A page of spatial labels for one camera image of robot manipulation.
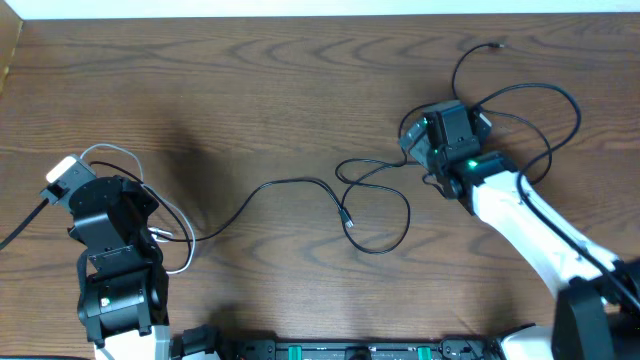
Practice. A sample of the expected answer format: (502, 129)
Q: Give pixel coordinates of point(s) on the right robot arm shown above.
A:
(596, 293)

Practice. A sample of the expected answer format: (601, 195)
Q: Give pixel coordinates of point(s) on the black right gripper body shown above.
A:
(431, 158)

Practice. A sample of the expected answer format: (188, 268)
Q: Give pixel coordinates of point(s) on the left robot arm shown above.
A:
(123, 284)

